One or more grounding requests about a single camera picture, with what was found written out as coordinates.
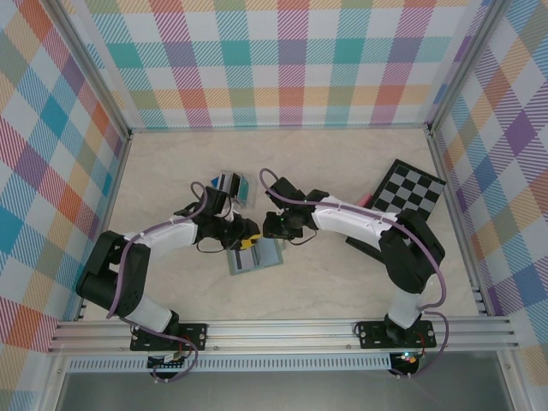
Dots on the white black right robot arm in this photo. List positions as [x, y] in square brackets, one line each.
[411, 257]

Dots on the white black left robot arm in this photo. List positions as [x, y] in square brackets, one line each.
[124, 274]

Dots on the teal card black stripe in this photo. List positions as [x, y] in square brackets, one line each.
[244, 189]

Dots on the black grey striped card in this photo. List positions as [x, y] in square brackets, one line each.
[230, 183]

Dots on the blue card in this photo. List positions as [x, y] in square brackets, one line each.
[215, 180]

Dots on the clear box with blue items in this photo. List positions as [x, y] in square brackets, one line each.
[252, 192]

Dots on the small circuit board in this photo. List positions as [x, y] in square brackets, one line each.
[169, 361]
[409, 357]

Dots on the black grey checkerboard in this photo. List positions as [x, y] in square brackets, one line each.
[417, 188]

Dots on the grey metal panel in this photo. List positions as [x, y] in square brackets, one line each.
[278, 394]

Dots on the long aluminium base rail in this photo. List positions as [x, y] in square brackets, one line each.
[278, 336]

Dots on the aluminium rear frame bar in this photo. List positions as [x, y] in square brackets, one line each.
[278, 128]

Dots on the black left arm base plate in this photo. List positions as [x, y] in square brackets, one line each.
[192, 336]

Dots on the aluminium side rail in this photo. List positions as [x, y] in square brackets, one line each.
[458, 222]
[112, 192]

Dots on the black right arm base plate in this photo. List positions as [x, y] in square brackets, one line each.
[370, 334]

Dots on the slotted aluminium bracket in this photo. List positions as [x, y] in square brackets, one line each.
[480, 299]
[82, 308]

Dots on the aluminium frame post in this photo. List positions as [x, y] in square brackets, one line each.
[92, 68]
[466, 64]

